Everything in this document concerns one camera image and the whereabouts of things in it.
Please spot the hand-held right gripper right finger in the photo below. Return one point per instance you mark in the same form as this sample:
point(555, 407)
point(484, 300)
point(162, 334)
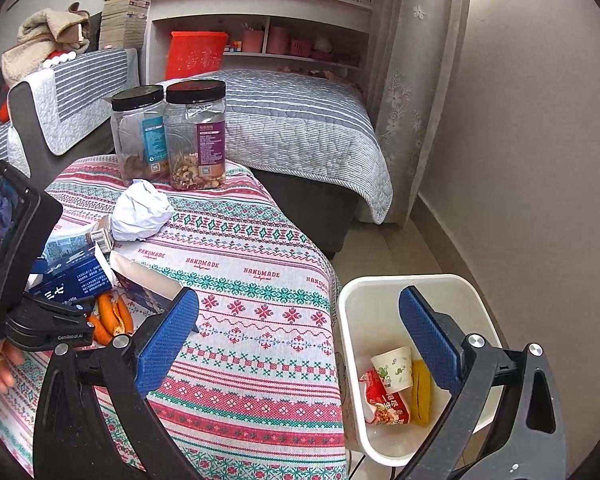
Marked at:
point(427, 345)

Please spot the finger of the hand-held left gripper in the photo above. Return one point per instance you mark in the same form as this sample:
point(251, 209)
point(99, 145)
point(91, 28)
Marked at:
point(55, 306)

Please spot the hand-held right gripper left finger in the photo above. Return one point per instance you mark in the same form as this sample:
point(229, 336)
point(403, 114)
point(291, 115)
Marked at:
point(166, 347)

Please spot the dark blue medicine box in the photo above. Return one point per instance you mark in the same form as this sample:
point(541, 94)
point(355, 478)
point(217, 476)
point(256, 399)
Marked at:
point(75, 280)

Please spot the light blue carton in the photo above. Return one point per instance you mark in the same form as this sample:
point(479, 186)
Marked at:
point(67, 249)

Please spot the white blue carton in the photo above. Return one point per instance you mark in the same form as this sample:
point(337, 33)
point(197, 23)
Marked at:
point(145, 280)

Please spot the white plastic trash bin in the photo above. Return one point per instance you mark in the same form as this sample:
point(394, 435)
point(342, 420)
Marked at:
point(360, 320)

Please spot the person's left hand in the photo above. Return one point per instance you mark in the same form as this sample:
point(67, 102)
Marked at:
point(2, 370)

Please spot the paper cup with green print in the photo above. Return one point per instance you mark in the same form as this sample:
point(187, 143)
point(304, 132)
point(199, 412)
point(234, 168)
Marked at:
point(392, 367)

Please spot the yellow banana peel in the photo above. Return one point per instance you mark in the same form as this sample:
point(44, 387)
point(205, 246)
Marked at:
point(421, 395)

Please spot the red snack packet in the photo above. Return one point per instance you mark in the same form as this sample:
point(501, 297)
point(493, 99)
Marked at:
point(382, 402)

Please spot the small white barcode box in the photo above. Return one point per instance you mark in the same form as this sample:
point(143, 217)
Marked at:
point(101, 240)

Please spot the red green patterned tablecloth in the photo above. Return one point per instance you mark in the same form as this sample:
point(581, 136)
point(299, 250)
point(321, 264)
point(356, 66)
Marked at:
point(260, 310)

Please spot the crumpled white paper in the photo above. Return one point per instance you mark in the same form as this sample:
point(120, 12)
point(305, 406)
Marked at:
point(140, 212)

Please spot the grey striped sofa cover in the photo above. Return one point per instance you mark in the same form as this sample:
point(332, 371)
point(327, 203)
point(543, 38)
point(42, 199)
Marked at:
point(80, 95)

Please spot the clear jar blue label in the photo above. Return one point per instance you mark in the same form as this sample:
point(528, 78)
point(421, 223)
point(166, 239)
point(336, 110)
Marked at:
point(135, 135)

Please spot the dark grey sofa chaise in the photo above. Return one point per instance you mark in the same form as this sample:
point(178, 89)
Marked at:
point(305, 210)

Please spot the red hat white pompoms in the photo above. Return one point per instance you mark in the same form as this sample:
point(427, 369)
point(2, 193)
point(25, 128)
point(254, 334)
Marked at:
point(62, 57)

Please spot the beige plush blanket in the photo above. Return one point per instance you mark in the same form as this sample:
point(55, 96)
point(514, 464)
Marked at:
point(35, 40)

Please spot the clear jar purple label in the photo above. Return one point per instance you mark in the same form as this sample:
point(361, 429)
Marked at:
point(195, 135)

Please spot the stack of books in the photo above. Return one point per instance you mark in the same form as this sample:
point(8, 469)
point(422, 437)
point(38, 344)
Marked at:
point(122, 22)

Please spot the grey striped quilt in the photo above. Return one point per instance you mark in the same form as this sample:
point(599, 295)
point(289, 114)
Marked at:
point(300, 125)

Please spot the white floral curtain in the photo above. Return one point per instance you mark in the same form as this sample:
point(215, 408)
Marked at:
point(415, 85)

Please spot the red plastic container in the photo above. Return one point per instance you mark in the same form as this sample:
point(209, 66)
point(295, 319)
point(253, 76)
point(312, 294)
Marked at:
point(195, 55)

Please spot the colourful puzzle cube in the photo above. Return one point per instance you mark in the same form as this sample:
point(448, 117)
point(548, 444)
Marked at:
point(233, 46)

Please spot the pink basket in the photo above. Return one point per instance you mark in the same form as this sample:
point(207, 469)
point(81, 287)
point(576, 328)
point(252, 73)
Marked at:
point(300, 48)

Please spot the white bookshelf headboard unit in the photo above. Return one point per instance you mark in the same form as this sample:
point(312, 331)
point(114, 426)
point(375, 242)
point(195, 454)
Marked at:
point(260, 5)

